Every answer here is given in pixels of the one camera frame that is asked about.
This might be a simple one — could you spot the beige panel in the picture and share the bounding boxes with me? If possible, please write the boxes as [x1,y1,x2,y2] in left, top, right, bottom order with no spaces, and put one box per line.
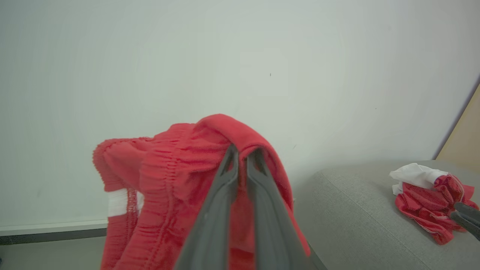
[434,83,480,171]

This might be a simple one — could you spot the red and white zip jacket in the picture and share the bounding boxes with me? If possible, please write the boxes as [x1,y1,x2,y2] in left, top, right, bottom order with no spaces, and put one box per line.
[389,162,480,246]

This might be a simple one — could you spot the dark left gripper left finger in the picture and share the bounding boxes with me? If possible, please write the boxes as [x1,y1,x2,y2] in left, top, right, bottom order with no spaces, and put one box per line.
[174,144,239,270]

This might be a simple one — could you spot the red shorts with white stripes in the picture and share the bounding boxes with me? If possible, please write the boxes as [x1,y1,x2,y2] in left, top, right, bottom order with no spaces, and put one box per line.
[92,113,312,270]

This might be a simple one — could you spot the grey fabric sofa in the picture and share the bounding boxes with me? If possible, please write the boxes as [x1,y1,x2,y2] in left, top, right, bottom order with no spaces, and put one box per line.
[292,159,480,270]

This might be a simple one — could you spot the white and black baseboard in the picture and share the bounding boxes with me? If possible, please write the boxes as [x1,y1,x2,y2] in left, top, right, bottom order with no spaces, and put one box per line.
[0,219,110,246]

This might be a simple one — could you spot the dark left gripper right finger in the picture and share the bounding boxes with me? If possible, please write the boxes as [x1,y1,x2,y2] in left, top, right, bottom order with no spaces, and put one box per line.
[246,149,320,270]

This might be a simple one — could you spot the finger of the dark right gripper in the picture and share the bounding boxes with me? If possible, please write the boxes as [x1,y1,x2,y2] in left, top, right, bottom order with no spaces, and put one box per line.
[454,202,480,227]
[449,211,480,241]

